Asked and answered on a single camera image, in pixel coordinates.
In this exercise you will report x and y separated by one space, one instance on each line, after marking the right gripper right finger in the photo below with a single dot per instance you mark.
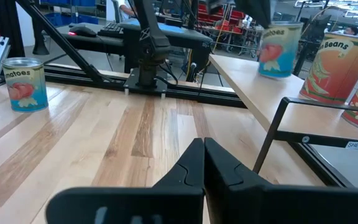
259 205

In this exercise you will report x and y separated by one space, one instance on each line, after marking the black vertical frame post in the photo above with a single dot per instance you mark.
8 28

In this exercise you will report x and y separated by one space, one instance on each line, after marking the black keyboard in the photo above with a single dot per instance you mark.
110 30

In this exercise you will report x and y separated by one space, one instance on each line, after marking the black computer mouse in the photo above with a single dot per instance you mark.
82 31

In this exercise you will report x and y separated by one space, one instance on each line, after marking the tomatoes can blue label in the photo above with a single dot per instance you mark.
25 90
280 56

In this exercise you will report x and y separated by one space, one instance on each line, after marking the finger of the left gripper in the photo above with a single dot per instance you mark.
215 5
255 11

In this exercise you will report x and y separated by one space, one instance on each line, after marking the blue storage bin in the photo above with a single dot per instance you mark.
73 2
73 19

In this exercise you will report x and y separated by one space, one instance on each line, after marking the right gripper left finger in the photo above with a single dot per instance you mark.
166 202

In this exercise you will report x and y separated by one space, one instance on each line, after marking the red storage bins rack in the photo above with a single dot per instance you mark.
235 14

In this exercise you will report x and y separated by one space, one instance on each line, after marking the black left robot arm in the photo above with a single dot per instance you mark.
154 46

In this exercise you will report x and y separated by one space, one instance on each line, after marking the black table frame rail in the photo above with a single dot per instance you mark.
322 169
182 95

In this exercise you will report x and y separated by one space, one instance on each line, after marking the black diagonal frame strut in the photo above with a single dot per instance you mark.
61 40

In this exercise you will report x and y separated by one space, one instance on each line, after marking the black stand pole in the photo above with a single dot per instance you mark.
39 34

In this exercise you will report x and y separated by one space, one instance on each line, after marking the wooden shelf with black frame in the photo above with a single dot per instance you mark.
259 90

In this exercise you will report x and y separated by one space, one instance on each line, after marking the person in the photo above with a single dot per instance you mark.
125 9
351 30

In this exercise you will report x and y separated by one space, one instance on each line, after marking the black background monitor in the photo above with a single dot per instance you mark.
317 28

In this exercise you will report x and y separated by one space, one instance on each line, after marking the green beans can orange label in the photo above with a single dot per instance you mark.
334 71

